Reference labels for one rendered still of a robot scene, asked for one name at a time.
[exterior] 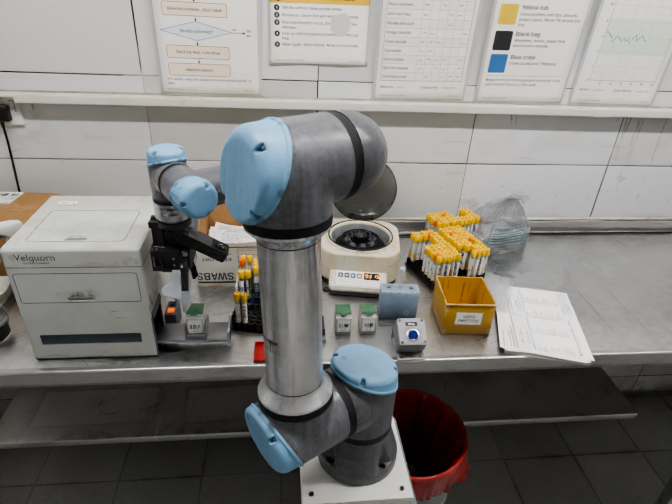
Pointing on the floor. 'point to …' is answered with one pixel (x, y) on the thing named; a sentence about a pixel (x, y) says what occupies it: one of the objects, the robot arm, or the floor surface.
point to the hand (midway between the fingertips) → (193, 294)
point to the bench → (210, 387)
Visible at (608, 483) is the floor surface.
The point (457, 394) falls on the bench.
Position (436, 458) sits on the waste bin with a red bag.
